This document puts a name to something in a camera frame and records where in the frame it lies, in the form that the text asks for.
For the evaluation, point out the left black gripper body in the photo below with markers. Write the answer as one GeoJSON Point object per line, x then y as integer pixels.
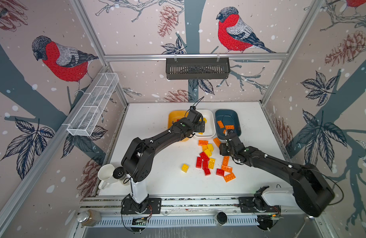
{"type": "Point", "coordinates": [199, 128]}

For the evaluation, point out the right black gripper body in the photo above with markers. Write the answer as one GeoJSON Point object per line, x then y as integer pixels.
{"type": "Point", "coordinates": [226, 150]}

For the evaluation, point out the orange lego brick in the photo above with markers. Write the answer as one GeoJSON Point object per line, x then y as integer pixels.
{"type": "Point", "coordinates": [227, 168]}
{"type": "Point", "coordinates": [220, 124]}
{"type": "Point", "coordinates": [225, 160]}
{"type": "Point", "coordinates": [217, 141]}
{"type": "Point", "coordinates": [202, 142]}
{"type": "Point", "coordinates": [230, 127]}
{"type": "Point", "coordinates": [229, 177]}

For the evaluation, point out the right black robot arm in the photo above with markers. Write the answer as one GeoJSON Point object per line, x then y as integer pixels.
{"type": "Point", "coordinates": [310, 190]}

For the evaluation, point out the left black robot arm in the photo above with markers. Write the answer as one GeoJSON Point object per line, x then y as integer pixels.
{"type": "Point", "coordinates": [138, 159]}

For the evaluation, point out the white plastic container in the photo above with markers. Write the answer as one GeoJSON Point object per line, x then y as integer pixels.
{"type": "Point", "coordinates": [210, 130]}

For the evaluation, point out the yellow plastic container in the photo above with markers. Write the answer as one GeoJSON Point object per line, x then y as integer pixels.
{"type": "Point", "coordinates": [174, 117]}

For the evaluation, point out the yellow lego brick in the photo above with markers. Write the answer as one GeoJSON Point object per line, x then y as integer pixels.
{"type": "Point", "coordinates": [185, 168]}
{"type": "Point", "coordinates": [211, 163]}

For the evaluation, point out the red lego brick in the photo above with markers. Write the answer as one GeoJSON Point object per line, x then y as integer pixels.
{"type": "Point", "coordinates": [199, 162]}
{"type": "Point", "coordinates": [220, 172]}
{"type": "Point", "coordinates": [207, 172]}

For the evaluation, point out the dark teal plastic container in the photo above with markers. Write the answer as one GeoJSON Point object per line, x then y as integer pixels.
{"type": "Point", "coordinates": [228, 117]}

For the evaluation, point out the small black lidded cup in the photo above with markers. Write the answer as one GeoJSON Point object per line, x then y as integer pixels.
{"type": "Point", "coordinates": [121, 175]}

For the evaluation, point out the white ceramic mug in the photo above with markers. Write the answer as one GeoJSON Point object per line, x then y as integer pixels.
{"type": "Point", "coordinates": [105, 175]}

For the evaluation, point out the small glass jar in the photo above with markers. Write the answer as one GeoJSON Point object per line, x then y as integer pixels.
{"type": "Point", "coordinates": [89, 218]}

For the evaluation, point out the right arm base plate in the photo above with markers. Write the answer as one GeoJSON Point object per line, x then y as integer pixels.
{"type": "Point", "coordinates": [256, 205]}

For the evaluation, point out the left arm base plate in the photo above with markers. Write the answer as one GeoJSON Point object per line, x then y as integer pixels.
{"type": "Point", "coordinates": [148, 206]}

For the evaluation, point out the white mesh wire tray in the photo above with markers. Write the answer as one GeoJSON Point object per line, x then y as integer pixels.
{"type": "Point", "coordinates": [89, 114]}

